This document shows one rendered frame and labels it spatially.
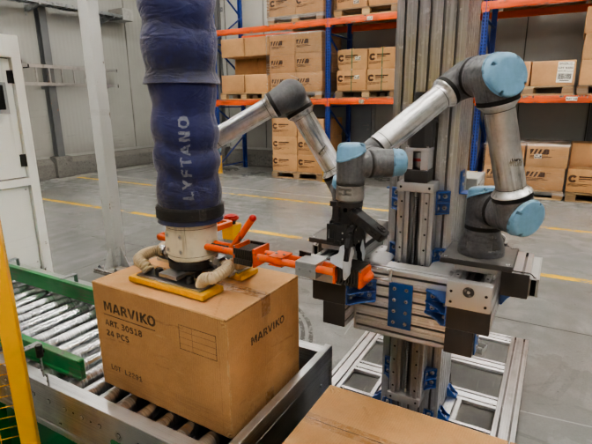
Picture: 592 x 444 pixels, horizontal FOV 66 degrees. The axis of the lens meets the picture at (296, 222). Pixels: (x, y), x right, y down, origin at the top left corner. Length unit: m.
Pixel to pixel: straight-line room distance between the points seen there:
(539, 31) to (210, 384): 8.80
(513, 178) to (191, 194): 0.96
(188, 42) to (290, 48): 8.04
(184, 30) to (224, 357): 0.95
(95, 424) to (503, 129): 1.56
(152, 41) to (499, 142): 1.03
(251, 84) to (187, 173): 8.54
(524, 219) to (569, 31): 8.18
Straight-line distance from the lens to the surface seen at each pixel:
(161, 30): 1.46
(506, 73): 1.37
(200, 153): 1.47
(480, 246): 1.61
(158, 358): 1.62
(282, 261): 1.36
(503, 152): 1.43
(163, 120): 1.46
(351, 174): 1.19
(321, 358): 1.81
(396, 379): 2.06
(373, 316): 1.82
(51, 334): 2.40
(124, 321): 1.68
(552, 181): 8.23
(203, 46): 1.46
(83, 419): 1.82
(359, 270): 1.24
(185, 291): 1.49
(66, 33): 11.76
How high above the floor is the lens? 1.54
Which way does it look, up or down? 15 degrees down
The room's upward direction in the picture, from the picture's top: 1 degrees counter-clockwise
